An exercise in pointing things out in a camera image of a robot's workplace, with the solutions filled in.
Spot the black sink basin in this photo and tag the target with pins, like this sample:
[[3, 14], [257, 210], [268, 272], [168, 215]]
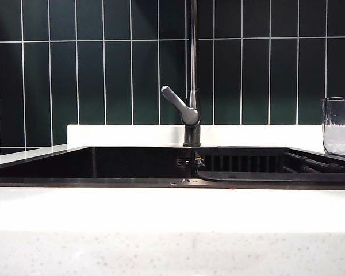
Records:
[[74, 165]]

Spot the grey metal kitchen faucet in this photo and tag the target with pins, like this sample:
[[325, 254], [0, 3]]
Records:
[[193, 57]]

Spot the small black yellow fitting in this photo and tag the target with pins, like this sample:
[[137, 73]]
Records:
[[199, 162]]

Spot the clear faceted plastic mug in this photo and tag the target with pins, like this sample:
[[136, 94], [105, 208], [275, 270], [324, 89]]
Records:
[[340, 135]]

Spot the black slatted drain rack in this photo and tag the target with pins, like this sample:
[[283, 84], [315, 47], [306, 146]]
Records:
[[247, 176]]

